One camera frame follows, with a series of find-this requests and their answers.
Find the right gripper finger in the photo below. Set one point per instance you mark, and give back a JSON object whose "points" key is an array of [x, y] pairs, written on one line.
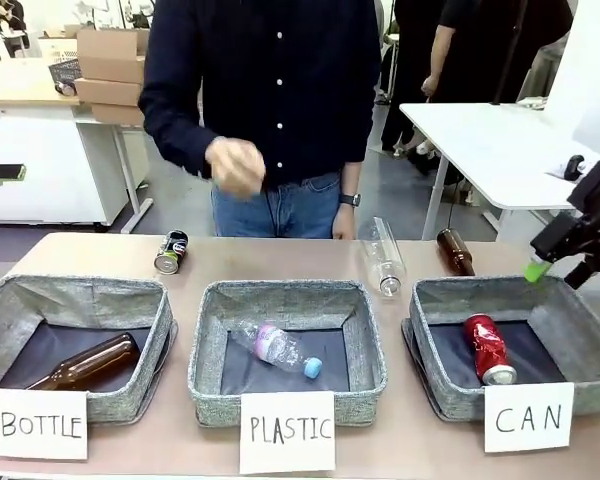
{"points": [[555, 241], [584, 272]]}

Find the person's right forearm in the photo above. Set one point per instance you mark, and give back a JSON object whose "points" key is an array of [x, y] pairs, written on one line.
{"points": [[177, 137]]}

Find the person's left forearm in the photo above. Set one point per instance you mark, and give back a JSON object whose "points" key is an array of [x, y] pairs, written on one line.
{"points": [[352, 175]]}

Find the black mesh basket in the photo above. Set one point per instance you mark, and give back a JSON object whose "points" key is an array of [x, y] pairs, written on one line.
{"points": [[66, 71]]}

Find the crushed red soda can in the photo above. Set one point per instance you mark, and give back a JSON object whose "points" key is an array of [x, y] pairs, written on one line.
{"points": [[487, 347]]}

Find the grey fabric basket, can label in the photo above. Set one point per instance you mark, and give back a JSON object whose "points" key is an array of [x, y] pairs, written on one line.
{"points": [[425, 310]]}

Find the paper label reading CAN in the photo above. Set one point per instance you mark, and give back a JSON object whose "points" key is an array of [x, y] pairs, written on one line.
{"points": [[528, 417]]}

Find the black soda can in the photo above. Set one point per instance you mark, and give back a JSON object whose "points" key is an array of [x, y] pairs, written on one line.
{"points": [[171, 252]]}

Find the grey fabric basket, bottle label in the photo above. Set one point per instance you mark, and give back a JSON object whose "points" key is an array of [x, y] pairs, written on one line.
{"points": [[150, 320]]}

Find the grey fabric basket, plastic label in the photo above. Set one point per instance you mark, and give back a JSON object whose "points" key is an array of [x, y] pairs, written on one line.
{"points": [[365, 325]]}

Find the person's left hand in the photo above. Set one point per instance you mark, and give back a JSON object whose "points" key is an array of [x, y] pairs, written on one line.
{"points": [[344, 225]]}

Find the person's right hand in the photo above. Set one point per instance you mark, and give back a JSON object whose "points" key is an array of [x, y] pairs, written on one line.
{"points": [[235, 165]]}

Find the wooden top white desk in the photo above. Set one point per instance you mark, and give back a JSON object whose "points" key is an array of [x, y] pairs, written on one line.
{"points": [[25, 150]]}

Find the small black rounded object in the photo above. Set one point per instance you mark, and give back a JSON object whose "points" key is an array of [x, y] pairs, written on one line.
{"points": [[575, 166]]}

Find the seated person in background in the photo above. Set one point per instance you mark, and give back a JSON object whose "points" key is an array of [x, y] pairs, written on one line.
{"points": [[12, 25]]}

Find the short brown glass bottle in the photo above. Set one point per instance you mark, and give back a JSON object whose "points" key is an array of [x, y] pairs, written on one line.
{"points": [[455, 252]]}

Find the white rectangular table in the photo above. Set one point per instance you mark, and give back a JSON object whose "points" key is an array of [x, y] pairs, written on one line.
{"points": [[490, 145]]}

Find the white backdrop board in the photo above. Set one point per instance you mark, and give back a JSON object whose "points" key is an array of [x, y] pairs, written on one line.
{"points": [[592, 75]]}

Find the small flat cardboard box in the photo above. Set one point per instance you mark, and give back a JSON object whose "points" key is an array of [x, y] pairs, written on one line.
{"points": [[117, 114]]}

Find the flat medium cardboard box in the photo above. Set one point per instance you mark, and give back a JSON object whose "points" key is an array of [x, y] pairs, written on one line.
{"points": [[107, 91]]}

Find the large open cardboard box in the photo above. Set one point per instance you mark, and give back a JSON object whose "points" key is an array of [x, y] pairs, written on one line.
{"points": [[110, 55]]}

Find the clear empty plastic bottle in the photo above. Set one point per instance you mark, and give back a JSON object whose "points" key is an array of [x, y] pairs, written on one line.
{"points": [[382, 255]]}

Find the long brown glass bottle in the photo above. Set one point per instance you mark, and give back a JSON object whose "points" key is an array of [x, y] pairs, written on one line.
{"points": [[95, 360]]}

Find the bystander in black clothes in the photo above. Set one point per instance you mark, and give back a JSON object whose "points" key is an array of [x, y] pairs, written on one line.
{"points": [[460, 45]]}

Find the black wristwatch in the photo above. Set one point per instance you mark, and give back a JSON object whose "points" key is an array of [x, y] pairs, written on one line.
{"points": [[350, 199]]}

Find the person's blue jeans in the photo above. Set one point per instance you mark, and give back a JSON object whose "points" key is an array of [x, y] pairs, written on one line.
{"points": [[245, 215]]}

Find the paper label reading BOTTLE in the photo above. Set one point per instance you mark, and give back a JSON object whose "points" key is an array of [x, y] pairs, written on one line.
{"points": [[40, 425]]}

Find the person's navy buttoned shirt torso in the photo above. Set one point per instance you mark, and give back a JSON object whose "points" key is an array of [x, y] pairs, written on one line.
{"points": [[280, 65]]}

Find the crushed bottle with blue cap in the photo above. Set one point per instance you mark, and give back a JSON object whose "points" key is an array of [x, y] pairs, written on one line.
{"points": [[275, 346]]}

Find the paper label reading PLASTIC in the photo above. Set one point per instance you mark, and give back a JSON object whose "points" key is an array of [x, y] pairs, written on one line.
{"points": [[286, 430]]}

